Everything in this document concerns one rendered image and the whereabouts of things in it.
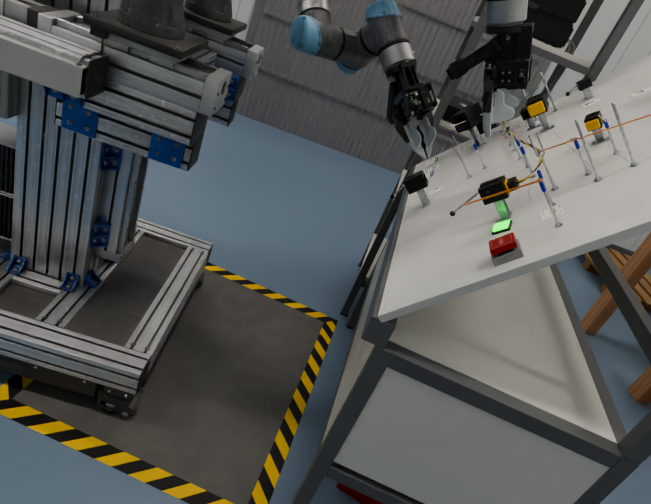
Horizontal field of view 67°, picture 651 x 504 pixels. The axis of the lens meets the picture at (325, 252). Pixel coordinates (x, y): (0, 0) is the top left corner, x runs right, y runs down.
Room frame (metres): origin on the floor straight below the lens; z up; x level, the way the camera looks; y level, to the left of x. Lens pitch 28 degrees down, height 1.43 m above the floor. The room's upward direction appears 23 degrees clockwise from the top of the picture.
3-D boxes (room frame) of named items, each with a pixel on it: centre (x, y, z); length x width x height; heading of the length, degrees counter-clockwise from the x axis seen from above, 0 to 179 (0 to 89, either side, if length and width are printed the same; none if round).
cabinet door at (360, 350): (1.18, -0.20, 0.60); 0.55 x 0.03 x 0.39; 177
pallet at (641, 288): (4.26, -2.51, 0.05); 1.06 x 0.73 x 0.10; 9
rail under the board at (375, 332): (1.45, -0.20, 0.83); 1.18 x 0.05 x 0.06; 177
